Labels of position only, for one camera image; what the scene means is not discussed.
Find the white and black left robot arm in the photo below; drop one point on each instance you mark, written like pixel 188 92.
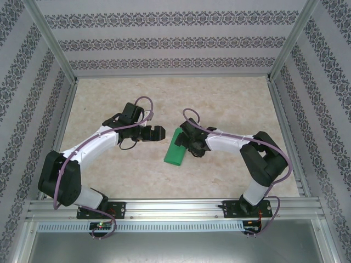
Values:
pixel 96 139

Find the green paper sheet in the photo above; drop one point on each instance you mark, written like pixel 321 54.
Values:
pixel 174 156

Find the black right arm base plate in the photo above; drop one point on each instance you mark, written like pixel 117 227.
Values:
pixel 230 209

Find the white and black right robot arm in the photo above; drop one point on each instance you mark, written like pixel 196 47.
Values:
pixel 225 142

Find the grey sheet metal tray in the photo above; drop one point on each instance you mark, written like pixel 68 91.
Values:
pixel 175 249

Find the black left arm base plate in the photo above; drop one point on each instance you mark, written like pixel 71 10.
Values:
pixel 119 209

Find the aluminium frame post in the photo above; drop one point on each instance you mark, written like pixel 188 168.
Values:
pixel 52 41
pixel 293 38

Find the aluminium table side rail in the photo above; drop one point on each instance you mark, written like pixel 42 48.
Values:
pixel 65 116
pixel 282 120

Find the aluminium mounting rail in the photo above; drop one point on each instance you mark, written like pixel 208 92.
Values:
pixel 172 208

